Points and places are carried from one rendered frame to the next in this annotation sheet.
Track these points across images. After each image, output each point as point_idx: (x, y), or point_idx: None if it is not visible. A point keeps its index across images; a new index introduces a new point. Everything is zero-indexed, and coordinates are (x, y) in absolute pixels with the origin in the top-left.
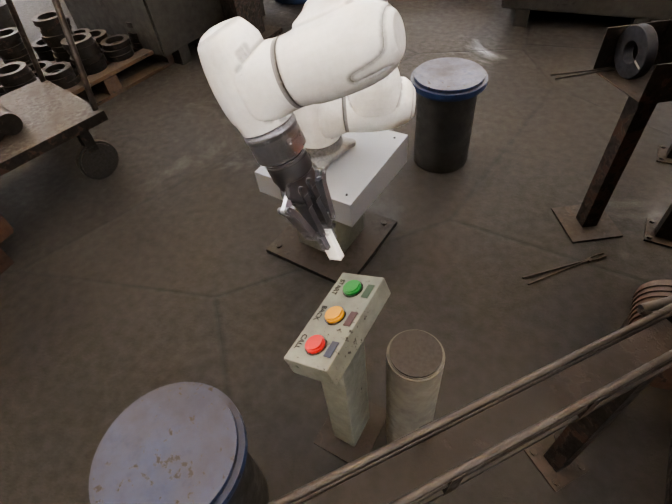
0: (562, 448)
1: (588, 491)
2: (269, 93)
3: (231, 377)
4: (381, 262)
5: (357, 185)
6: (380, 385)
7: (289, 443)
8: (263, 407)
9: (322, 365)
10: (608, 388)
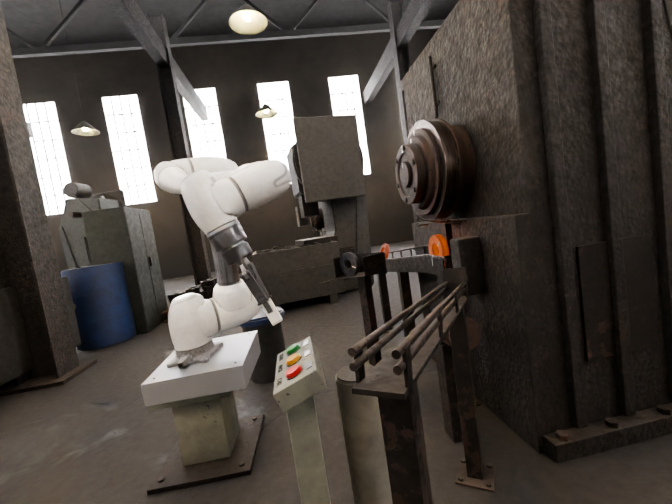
0: (470, 444)
1: (506, 477)
2: (232, 195)
3: None
4: (268, 442)
5: (240, 356)
6: None
7: None
8: None
9: (310, 371)
10: (454, 290)
